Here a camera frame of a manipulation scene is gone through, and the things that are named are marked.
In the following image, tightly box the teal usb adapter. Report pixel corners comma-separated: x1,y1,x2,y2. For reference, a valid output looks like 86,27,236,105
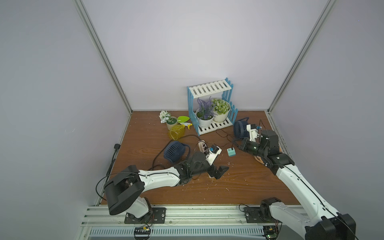
227,148,236,157

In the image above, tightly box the beige red power strip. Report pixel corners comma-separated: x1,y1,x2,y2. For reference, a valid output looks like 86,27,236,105
197,140,215,166

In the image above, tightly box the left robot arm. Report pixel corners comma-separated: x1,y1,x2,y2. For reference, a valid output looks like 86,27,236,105
104,152,229,219

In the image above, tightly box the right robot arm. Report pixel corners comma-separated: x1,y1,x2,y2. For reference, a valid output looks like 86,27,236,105
239,129,357,240

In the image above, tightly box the dark blue flat desk fan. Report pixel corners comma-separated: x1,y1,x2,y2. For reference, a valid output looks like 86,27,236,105
164,141,191,164

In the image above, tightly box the dark blue upright desk fan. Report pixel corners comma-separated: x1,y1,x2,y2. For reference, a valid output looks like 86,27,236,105
234,117,250,139

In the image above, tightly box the yellow spray bottle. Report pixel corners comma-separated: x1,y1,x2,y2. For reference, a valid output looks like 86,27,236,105
168,123,193,141

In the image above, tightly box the green plastic scoop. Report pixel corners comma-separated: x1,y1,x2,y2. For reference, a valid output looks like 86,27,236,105
177,116,190,124

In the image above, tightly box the purple lavender potted plant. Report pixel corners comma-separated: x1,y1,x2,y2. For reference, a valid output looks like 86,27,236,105
196,97,214,128

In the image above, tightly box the white flower potted plant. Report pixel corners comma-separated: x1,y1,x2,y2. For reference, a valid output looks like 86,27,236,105
159,111,178,131

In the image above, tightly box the green potted plant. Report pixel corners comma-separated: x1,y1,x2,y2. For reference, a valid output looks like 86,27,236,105
212,99,231,123

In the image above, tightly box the blue white plant shelf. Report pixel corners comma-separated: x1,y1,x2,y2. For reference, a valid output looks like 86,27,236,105
187,78,238,136

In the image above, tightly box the left green circuit board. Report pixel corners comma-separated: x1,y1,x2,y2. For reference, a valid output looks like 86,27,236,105
134,227,152,240

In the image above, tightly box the green circuit board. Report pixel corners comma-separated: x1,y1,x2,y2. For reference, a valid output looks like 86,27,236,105
263,226,279,240
134,227,152,240

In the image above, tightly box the right green circuit board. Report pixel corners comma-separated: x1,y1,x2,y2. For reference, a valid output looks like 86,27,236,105
263,226,279,240

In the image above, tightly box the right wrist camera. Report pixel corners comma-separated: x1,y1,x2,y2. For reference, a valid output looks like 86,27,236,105
247,124,261,142

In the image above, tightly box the black power strip cord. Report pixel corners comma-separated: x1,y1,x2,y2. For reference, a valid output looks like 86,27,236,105
151,134,201,170

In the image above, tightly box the aluminium front rail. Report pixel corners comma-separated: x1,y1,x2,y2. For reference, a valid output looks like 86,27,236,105
76,204,307,240

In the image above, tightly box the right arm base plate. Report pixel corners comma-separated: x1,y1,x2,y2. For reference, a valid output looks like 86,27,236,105
244,206,276,224

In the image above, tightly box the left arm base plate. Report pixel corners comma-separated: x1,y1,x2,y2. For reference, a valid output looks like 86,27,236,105
124,207,167,225

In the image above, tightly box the black wall cable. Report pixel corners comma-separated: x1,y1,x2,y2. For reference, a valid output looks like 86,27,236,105
101,143,121,202

